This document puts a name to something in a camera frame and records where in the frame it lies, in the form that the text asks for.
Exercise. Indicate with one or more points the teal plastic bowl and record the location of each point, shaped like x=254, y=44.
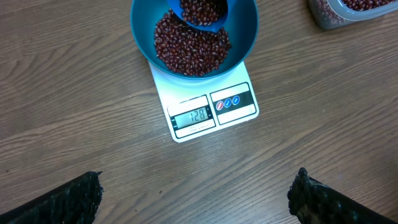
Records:
x=242, y=23

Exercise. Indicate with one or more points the clear plastic bean container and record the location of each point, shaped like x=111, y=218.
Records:
x=342, y=17

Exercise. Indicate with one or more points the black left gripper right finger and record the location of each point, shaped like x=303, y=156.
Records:
x=313, y=202

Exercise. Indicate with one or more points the red beans in bowl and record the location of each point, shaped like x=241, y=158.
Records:
x=189, y=51

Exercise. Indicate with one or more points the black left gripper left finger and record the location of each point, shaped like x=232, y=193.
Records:
x=76, y=201

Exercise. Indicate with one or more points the red beans in container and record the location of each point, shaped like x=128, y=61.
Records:
x=363, y=3

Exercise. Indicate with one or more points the white digital kitchen scale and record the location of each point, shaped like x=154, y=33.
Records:
x=194, y=108

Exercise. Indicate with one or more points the blue plastic measuring scoop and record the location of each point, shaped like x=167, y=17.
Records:
x=206, y=15

